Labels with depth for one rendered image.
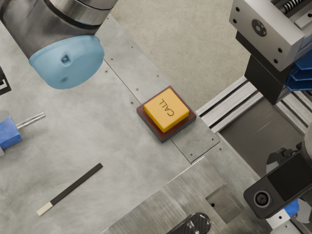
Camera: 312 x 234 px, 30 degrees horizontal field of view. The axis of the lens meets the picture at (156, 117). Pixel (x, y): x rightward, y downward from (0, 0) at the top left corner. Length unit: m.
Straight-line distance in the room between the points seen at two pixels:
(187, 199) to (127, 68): 0.32
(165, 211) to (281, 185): 0.24
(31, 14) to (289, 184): 0.38
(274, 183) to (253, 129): 0.98
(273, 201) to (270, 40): 0.33
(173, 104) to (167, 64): 1.00
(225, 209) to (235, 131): 0.78
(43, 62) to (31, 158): 0.46
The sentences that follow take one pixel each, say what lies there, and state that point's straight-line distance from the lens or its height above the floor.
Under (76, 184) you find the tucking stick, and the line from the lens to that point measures 1.04.
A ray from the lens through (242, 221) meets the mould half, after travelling 0.94.
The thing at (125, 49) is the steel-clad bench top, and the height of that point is 0.80.
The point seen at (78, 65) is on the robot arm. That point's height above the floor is 1.24.
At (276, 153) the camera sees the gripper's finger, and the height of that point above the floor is 1.03.
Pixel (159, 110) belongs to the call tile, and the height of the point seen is 0.84.
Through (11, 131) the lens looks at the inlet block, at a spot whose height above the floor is 0.84.
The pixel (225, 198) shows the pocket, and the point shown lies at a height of 0.86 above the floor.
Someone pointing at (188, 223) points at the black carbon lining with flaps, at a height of 0.88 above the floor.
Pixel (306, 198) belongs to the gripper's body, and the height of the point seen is 1.03.
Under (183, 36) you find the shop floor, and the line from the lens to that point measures 2.12.
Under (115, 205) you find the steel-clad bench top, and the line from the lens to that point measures 1.03.
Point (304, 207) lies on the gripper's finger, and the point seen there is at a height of 0.99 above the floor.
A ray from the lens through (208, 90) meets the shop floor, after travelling 2.02.
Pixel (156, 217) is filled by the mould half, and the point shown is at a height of 0.89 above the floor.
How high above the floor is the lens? 1.79
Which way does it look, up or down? 66 degrees down
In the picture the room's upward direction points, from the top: 2 degrees clockwise
